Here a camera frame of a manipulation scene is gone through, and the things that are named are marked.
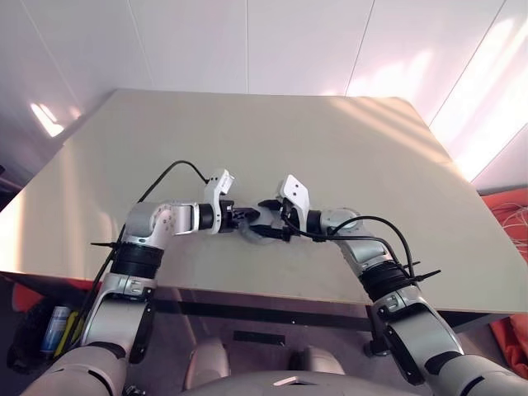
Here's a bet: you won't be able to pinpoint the black floor strip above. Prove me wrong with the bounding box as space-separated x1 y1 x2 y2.
232 329 287 347

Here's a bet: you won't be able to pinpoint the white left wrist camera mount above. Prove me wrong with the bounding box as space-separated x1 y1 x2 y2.
202 167 236 237

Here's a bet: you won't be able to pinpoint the rounded grey robot foot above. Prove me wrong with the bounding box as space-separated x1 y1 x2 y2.
184 338 230 389
288 345 346 377

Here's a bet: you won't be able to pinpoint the rounded grey left robot foot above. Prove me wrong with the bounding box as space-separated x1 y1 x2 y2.
184 338 230 389

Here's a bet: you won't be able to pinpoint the blue spray can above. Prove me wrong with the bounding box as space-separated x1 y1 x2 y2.
40 305 72 356

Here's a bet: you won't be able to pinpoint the grey robot torso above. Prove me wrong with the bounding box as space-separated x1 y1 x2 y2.
181 369 361 396

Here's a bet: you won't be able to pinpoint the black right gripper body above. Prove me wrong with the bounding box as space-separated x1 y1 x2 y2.
279 199 301 243

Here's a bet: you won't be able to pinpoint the rounded grey right robot foot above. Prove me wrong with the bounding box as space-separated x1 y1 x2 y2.
288 345 346 377

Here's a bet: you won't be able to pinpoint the black table frame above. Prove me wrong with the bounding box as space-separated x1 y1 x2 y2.
177 299 513 358

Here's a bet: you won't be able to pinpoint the yellow handled tool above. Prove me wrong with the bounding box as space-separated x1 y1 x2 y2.
57 310 82 356

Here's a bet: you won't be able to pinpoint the orange red cloth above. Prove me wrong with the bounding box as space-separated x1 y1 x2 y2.
9 283 43 315

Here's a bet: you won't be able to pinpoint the orange floor mat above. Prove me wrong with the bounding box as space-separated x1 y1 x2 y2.
479 191 528 253

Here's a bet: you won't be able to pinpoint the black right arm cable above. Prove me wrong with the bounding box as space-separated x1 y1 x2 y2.
281 205 414 282

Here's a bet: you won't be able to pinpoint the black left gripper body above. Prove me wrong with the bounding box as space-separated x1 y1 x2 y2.
218 200 245 233

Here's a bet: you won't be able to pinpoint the white cable coil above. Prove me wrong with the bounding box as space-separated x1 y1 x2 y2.
493 200 528 249

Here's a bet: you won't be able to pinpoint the black bag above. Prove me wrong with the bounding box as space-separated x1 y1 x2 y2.
5 302 54 370

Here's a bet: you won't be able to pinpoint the motor stator copper windings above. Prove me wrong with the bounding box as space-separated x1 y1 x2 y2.
238 218 277 249

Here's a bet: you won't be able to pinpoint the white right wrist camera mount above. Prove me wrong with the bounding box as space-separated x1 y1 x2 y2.
275 173 311 237

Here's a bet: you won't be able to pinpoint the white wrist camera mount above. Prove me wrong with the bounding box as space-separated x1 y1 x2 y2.
275 173 311 237
202 167 236 237

